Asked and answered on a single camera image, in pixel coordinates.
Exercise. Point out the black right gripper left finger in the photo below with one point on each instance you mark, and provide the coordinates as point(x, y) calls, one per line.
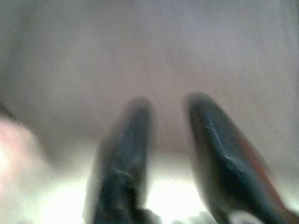
point(121, 168)

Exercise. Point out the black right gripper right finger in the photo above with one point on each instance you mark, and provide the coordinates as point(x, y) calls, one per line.
point(229, 168)

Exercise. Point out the pink cat face pillow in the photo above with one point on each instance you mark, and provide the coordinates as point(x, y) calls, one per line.
point(14, 140)

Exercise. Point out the large dark brown sofa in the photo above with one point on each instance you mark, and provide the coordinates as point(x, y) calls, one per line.
point(149, 46)

